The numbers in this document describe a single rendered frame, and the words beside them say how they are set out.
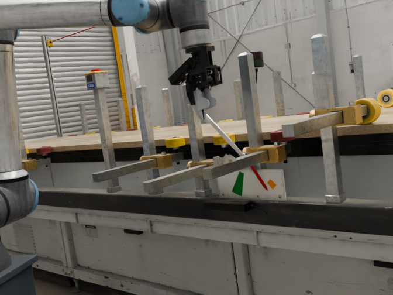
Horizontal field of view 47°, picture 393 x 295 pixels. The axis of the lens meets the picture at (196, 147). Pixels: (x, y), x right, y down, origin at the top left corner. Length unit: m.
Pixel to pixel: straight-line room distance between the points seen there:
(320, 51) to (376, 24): 7.66
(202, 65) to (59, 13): 0.42
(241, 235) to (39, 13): 0.95
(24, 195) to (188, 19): 0.83
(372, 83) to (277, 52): 2.18
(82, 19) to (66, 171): 1.46
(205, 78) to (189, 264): 1.07
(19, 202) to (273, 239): 0.87
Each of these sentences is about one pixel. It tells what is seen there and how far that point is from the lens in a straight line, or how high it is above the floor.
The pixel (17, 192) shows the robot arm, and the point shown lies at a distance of 1.65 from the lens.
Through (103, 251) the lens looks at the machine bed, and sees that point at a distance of 2.61.
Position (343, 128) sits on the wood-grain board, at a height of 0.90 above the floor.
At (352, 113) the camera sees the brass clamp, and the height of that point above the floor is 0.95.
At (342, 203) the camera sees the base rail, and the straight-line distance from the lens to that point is 1.34.
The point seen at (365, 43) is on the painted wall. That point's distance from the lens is 9.03.
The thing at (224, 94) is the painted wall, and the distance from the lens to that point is 10.88.
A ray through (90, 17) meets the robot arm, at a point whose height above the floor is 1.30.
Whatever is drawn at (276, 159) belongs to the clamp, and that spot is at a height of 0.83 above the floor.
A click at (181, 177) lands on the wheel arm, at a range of 1.46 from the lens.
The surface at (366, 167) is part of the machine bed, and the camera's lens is 1.53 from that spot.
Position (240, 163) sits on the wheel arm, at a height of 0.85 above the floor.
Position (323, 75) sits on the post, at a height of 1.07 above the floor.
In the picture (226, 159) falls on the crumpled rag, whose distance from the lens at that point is 1.22.
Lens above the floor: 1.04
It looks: 6 degrees down
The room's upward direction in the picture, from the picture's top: 8 degrees counter-clockwise
